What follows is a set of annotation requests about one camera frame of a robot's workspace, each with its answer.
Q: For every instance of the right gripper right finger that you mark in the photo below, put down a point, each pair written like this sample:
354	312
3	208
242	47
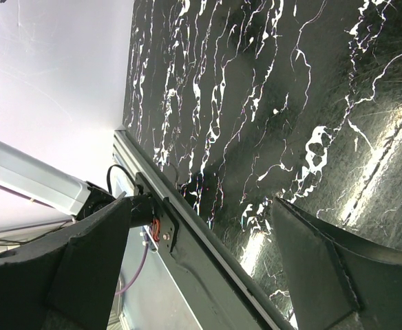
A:
333	274

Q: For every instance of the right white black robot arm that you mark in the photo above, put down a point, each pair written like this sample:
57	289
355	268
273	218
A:
34	179

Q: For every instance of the black marble pattern mat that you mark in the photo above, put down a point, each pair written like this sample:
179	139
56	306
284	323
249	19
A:
240	102

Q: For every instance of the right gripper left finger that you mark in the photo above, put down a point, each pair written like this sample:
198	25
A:
67	279

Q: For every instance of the aluminium frame rail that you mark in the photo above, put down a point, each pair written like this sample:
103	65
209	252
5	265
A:
219	293

